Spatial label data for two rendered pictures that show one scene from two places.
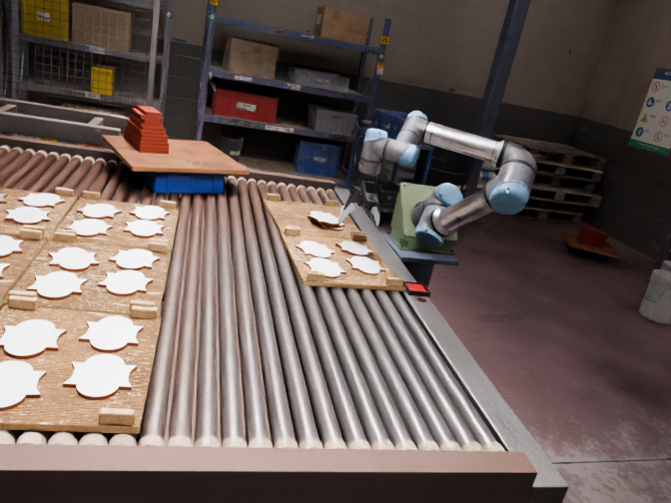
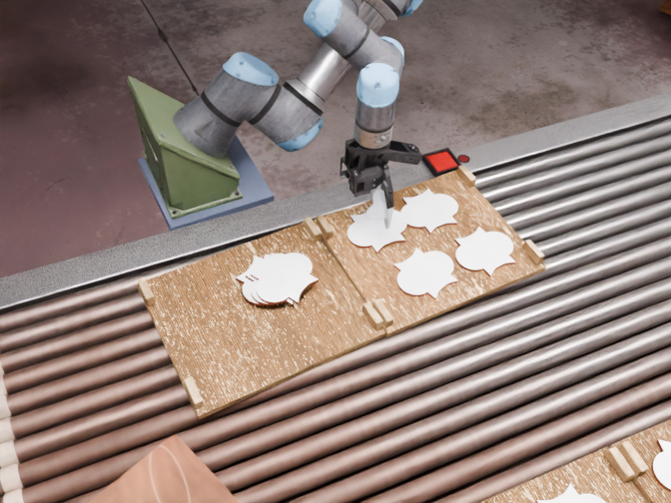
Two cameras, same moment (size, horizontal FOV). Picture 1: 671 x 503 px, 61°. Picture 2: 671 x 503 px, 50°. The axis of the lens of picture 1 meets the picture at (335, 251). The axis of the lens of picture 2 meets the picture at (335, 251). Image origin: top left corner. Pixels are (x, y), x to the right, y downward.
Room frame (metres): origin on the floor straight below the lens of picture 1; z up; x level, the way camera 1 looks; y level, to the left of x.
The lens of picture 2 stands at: (2.26, 1.02, 2.17)
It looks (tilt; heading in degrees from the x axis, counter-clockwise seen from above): 50 degrees down; 259
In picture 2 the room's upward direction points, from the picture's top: 3 degrees clockwise
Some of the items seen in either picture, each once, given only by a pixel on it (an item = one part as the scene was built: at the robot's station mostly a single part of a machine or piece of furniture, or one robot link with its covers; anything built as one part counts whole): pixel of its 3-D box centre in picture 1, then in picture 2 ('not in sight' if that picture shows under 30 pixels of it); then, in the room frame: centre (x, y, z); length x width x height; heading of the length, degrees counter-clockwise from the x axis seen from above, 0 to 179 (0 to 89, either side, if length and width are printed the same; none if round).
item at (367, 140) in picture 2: (368, 167); (373, 131); (2.00, -0.05, 1.24); 0.08 x 0.08 x 0.05
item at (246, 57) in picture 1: (250, 57); not in sight; (6.22, 1.30, 1.26); 0.49 x 0.38 x 0.34; 115
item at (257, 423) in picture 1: (239, 257); (503, 374); (1.77, 0.31, 0.90); 1.95 x 0.05 x 0.05; 16
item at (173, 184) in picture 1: (179, 172); not in sight; (2.40, 0.74, 0.97); 0.31 x 0.31 x 0.10; 38
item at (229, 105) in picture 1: (244, 104); not in sight; (6.19, 1.29, 0.78); 0.66 x 0.45 x 0.28; 109
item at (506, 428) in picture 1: (395, 276); (379, 193); (1.93, -0.24, 0.89); 2.08 x 0.08 x 0.06; 16
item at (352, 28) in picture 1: (340, 26); not in sight; (6.46, 0.42, 1.74); 0.50 x 0.38 x 0.32; 109
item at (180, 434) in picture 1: (194, 252); (544, 437); (1.73, 0.46, 0.90); 1.95 x 0.05 x 0.05; 16
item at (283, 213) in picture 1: (313, 220); (259, 309); (2.25, 0.12, 0.93); 0.41 x 0.35 x 0.02; 21
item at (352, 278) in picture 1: (338, 259); (426, 245); (1.86, -0.02, 0.93); 0.41 x 0.35 x 0.02; 19
